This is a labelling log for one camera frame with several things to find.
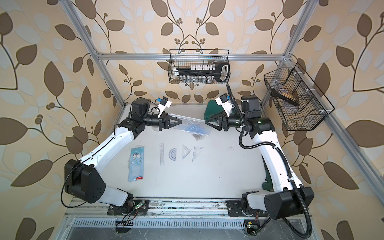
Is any clear protractor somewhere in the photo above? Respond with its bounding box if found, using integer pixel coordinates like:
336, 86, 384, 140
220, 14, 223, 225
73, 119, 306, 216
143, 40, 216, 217
169, 148, 177, 161

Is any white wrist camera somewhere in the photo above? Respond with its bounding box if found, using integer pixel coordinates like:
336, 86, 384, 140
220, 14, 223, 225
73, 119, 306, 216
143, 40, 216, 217
215, 94, 234, 117
157, 97, 172, 117

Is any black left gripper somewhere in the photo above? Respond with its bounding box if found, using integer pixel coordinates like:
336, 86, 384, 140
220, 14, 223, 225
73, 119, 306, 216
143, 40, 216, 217
140, 112, 181, 133

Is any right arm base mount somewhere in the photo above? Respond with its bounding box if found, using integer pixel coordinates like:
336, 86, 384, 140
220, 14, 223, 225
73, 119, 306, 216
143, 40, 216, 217
225, 200, 269, 218

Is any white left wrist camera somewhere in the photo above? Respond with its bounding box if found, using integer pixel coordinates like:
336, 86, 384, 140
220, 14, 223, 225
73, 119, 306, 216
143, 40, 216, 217
157, 97, 172, 117

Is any black socket bit holder set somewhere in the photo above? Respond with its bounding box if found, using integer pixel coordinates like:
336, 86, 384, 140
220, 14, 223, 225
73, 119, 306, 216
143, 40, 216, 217
173, 62, 231, 83

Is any clear straight ruler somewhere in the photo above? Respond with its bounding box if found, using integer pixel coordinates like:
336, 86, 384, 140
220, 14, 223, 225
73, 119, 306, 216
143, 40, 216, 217
160, 143, 165, 166

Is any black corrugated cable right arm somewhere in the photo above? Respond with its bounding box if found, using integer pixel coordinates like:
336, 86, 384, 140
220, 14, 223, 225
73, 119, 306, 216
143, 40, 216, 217
226, 83, 313, 239

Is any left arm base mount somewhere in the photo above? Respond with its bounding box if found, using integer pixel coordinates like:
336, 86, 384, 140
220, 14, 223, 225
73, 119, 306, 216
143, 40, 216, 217
107, 194, 150, 216

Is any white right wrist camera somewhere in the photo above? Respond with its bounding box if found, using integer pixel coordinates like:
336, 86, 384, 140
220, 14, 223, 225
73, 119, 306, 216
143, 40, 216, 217
215, 94, 234, 117

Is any aluminium frame post back right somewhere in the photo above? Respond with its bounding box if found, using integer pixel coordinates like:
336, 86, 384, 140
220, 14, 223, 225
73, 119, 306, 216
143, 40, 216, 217
260, 0, 319, 108

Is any dark tool in right basket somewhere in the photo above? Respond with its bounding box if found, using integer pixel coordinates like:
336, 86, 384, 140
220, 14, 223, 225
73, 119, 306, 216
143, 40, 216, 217
273, 89, 300, 107

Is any green pipe wrench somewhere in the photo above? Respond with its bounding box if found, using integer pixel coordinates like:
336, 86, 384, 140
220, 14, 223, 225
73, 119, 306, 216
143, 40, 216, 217
262, 157, 274, 192

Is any clear triangle ruler long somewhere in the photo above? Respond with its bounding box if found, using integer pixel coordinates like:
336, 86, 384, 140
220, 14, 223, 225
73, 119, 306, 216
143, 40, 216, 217
192, 147, 204, 162

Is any clear triangle ruler small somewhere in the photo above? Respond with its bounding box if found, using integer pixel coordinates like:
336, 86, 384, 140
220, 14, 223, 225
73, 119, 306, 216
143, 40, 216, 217
182, 144, 191, 160

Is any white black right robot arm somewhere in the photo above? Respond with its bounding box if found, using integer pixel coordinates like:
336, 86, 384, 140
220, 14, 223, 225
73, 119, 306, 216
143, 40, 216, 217
204, 94, 315, 220

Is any black wire basket right wall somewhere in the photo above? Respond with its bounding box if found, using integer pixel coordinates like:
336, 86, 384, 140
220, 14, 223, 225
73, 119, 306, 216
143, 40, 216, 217
264, 63, 335, 131

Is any aluminium frame post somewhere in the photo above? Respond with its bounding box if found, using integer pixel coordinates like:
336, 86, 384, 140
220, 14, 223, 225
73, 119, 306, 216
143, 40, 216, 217
59, 0, 126, 108
260, 0, 319, 108

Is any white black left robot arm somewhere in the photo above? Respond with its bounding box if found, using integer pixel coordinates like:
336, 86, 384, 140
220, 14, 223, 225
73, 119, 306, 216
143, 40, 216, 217
62, 97, 182, 207

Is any blue ruler set pouch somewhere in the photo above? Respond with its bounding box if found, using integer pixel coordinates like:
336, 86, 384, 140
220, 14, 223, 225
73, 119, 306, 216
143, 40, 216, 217
128, 146, 145, 182

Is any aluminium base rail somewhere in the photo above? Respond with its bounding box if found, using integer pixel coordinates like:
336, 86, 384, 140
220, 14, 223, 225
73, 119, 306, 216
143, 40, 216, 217
64, 197, 313, 219

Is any green plastic tool case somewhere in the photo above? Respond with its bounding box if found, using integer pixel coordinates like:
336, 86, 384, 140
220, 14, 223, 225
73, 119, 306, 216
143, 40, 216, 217
204, 100, 227, 121

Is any aluminium frame post back left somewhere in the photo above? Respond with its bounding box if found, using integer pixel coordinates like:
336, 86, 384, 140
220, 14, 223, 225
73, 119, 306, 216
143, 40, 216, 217
59, 0, 126, 108

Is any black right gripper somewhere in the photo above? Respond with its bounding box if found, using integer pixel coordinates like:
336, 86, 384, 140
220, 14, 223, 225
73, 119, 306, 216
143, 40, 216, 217
206, 109, 248, 132

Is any aluminium frame bar back top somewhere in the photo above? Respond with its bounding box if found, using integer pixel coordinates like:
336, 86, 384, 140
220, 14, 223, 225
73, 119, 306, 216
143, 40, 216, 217
96, 53, 286, 61

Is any black wire basket back wall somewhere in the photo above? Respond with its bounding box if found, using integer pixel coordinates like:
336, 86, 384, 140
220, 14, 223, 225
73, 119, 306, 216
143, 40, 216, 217
168, 48, 231, 85

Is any aluminium frame rail right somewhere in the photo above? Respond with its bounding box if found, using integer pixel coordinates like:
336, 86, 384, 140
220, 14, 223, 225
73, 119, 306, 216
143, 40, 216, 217
284, 56, 384, 206

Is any black wire basket wall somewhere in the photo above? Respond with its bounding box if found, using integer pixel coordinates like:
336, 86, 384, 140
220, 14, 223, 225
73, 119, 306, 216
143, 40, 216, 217
264, 63, 335, 131
168, 48, 231, 85

